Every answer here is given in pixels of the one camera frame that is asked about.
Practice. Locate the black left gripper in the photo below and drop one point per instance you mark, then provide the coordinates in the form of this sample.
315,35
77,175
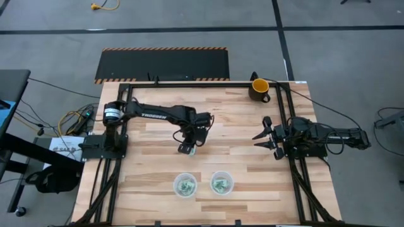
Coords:
185,149

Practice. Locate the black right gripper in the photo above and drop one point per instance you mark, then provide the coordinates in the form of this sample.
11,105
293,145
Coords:
279,135

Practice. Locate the banknotes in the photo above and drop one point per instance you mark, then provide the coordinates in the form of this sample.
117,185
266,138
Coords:
193,153
217,182

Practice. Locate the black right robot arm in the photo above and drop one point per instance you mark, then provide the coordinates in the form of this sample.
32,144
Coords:
341,137

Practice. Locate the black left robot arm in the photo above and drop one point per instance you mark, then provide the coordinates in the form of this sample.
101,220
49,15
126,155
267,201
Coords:
158,115

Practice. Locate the clear round plastic container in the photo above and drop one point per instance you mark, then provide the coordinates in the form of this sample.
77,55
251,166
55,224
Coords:
212,189
175,189

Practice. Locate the black mug yellow inside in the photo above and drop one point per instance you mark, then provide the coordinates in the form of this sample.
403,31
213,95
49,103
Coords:
257,94

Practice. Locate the small black cone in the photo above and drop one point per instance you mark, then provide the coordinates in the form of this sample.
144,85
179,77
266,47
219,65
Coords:
254,77

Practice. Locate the black hazard-striped floor mat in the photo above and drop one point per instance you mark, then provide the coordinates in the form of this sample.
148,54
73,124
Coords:
164,64

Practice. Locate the black power strip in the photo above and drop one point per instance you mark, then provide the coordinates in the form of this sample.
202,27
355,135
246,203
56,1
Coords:
84,119

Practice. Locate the white printed paper sheet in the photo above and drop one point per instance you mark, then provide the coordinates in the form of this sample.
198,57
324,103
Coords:
64,146

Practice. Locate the grey floor stand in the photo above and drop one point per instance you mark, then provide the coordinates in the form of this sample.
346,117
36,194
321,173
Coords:
391,121

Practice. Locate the black bag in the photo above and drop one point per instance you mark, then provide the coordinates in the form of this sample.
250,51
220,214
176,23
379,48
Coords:
53,181

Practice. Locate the black chair base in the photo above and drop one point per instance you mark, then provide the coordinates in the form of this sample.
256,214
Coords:
355,1

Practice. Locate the black caster wheel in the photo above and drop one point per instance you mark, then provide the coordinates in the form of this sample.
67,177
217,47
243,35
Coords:
20,212

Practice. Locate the blue item on desk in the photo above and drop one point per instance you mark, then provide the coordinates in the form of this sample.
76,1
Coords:
4,116

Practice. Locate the black desk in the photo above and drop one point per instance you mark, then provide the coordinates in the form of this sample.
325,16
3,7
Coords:
12,82

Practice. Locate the black aluminium table frame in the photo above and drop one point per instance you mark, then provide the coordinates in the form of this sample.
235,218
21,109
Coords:
205,85

